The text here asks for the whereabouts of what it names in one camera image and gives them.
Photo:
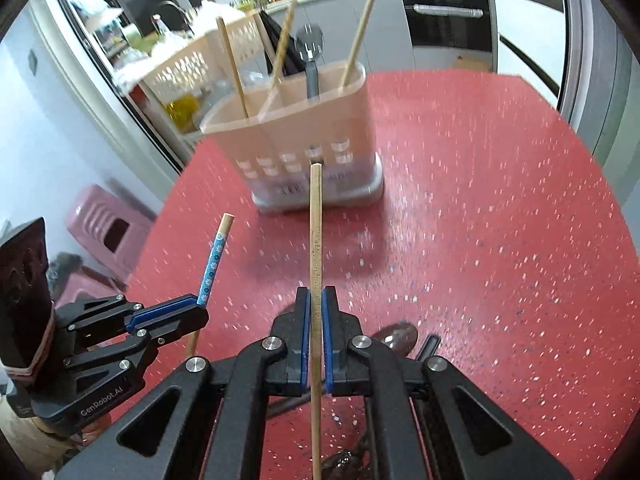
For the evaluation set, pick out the wooden chopstick in holder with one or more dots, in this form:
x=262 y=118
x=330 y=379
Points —
x=277 y=65
x=235 y=75

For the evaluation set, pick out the dark spoon bottom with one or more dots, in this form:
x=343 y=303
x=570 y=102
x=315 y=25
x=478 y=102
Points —
x=346 y=465

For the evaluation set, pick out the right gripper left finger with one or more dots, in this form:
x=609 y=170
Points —
x=288 y=374

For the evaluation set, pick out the dark spoon on table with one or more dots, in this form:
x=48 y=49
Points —
x=400 y=337

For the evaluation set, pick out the beige perforated storage rack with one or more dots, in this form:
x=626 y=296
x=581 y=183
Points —
x=180 y=69

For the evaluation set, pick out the dark spoon lower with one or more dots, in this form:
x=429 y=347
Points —
x=283 y=406

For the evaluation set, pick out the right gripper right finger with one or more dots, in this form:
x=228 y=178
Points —
x=338 y=329

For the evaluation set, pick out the blue patterned chopstick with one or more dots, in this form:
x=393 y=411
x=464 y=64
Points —
x=213 y=261

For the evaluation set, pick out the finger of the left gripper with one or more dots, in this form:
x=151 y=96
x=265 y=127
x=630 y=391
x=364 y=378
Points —
x=171 y=326
x=152 y=313

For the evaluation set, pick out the plain wooden chopstick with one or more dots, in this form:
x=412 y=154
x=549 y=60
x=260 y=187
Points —
x=315 y=287

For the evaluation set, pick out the beige plastic utensil holder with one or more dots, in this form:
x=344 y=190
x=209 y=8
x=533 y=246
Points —
x=272 y=135

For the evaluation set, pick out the wooden chopstick pair piece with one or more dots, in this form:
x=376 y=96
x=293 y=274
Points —
x=356 y=44

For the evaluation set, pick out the pink plastic stool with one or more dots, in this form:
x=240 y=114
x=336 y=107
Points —
x=109 y=230

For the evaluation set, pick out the steel spoon brown handle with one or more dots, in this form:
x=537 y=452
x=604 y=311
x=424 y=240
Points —
x=309 y=44

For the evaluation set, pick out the black built-in oven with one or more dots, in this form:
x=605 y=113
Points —
x=460 y=24

